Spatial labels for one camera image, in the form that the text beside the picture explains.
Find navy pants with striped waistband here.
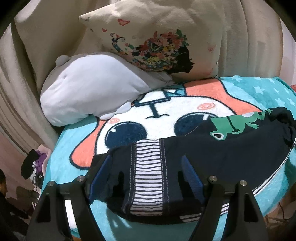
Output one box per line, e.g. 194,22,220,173
99,108,295,225

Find teal cartoon fleece blanket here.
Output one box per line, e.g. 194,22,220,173
42,75,295,240

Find pile of dark clothes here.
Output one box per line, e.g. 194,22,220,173
21,149,47,189

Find white grey plush pillow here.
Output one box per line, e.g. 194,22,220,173
40,52,173,126

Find cream floral printed cushion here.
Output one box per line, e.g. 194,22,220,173
79,1,225,80

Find beige upholstered headboard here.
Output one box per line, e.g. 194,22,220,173
1,1,295,148

